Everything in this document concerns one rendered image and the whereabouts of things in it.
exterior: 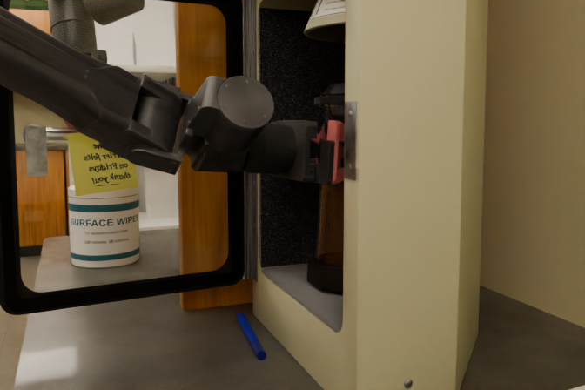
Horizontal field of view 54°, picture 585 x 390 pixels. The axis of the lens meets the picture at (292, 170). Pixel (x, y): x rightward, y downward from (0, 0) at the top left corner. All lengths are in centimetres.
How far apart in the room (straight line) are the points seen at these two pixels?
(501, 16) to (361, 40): 55
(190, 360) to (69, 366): 13
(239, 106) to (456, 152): 21
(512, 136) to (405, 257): 49
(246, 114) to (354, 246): 16
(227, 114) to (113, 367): 33
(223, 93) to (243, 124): 4
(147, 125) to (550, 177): 60
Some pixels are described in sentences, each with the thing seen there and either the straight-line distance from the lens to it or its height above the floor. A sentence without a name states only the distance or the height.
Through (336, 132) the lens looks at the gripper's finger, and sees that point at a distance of 61.
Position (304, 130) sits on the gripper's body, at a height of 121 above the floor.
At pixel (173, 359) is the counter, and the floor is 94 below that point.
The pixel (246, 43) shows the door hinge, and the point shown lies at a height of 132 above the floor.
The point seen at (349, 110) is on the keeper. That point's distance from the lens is 52.
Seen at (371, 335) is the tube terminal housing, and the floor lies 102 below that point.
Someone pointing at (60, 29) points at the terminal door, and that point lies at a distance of 74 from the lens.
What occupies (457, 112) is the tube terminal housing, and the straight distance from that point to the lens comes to 57.
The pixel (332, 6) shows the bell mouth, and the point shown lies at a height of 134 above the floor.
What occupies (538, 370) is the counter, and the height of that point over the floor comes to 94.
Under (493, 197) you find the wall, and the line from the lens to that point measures 104.
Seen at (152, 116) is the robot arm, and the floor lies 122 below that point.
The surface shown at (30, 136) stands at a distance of 71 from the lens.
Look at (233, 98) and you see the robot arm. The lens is 55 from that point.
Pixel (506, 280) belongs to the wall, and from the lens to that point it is 104.
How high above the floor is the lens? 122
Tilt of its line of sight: 5 degrees down
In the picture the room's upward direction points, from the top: straight up
